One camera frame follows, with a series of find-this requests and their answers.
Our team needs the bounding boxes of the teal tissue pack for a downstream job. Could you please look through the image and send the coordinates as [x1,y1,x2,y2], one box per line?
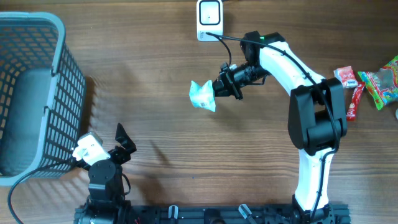
[189,80,216,112]

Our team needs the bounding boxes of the small red white carton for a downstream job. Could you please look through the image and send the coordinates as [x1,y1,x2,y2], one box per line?
[333,66,359,88]

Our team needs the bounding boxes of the red Nescafe stick sachet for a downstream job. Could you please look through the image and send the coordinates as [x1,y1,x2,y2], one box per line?
[346,82,366,121]

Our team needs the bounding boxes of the Haribo gummy bag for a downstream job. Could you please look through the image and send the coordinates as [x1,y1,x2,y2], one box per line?
[358,56,397,110]

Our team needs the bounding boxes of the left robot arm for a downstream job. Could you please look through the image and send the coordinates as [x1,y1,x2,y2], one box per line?
[72,123,137,224]

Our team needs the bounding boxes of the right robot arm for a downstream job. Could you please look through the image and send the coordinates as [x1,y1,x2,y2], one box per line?
[212,31,347,223]

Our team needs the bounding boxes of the white barcode scanner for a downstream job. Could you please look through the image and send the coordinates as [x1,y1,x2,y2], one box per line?
[197,0,223,42]

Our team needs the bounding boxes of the grey plastic shopping basket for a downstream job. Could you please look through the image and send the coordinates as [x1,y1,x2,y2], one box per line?
[1,12,86,187]

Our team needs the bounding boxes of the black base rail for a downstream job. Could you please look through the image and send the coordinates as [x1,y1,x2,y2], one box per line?
[74,202,351,224]

